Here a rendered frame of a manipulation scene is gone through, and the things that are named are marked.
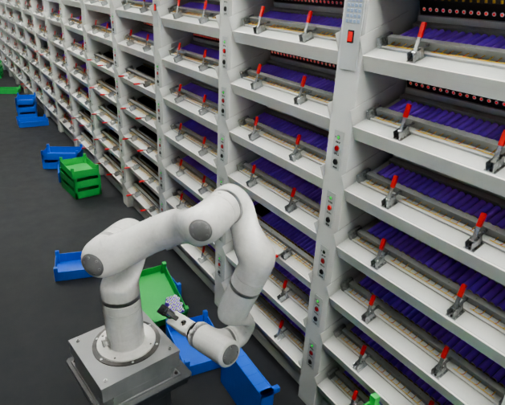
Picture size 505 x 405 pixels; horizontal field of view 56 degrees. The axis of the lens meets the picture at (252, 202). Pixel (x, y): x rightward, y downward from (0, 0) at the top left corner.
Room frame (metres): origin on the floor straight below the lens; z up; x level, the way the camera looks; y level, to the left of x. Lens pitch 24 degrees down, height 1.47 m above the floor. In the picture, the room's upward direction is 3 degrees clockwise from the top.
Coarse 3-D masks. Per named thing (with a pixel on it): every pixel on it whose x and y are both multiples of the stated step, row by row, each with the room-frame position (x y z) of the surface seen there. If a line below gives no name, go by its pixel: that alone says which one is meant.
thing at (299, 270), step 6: (252, 198) 2.00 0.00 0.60; (258, 216) 1.87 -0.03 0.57; (270, 240) 1.70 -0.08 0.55; (276, 246) 1.66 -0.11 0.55; (282, 246) 1.65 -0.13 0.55; (276, 252) 1.62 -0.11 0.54; (276, 258) 1.61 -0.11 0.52; (282, 258) 1.58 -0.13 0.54; (288, 258) 1.57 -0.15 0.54; (294, 258) 1.57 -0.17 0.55; (282, 264) 1.58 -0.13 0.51; (288, 264) 1.54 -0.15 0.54; (294, 264) 1.53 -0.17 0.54; (300, 264) 1.53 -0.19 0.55; (306, 264) 1.52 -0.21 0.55; (288, 270) 1.55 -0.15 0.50; (294, 270) 1.51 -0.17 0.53; (300, 270) 1.50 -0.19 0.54; (306, 270) 1.49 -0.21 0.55; (312, 270) 1.42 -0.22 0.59; (300, 276) 1.48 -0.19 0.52; (306, 276) 1.46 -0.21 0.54; (306, 282) 1.46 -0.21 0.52
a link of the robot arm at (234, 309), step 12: (228, 288) 1.08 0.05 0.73; (228, 300) 1.07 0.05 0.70; (240, 300) 1.05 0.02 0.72; (252, 300) 1.06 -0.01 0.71; (228, 312) 1.06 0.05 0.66; (240, 312) 1.06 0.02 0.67; (228, 324) 1.07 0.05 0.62; (240, 324) 1.08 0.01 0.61; (252, 324) 1.13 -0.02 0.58; (240, 336) 1.16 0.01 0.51
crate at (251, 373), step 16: (240, 352) 1.43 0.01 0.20; (224, 368) 1.45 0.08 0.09; (240, 368) 1.35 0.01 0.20; (256, 368) 1.35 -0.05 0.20; (224, 384) 1.45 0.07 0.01; (240, 384) 1.34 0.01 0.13; (256, 384) 1.27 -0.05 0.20; (240, 400) 1.34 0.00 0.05; (256, 400) 1.24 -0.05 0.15; (272, 400) 1.25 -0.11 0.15
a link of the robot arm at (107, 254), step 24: (216, 192) 1.13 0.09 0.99; (168, 216) 1.13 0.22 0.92; (192, 216) 1.03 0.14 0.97; (216, 216) 1.03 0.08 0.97; (96, 240) 1.16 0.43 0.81; (120, 240) 1.15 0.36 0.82; (144, 240) 1.14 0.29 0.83; (168, 240) 1.12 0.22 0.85; (192, 240) 1.02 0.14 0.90; (96, 264) 1.13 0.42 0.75; (120, 264) 1.13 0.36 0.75
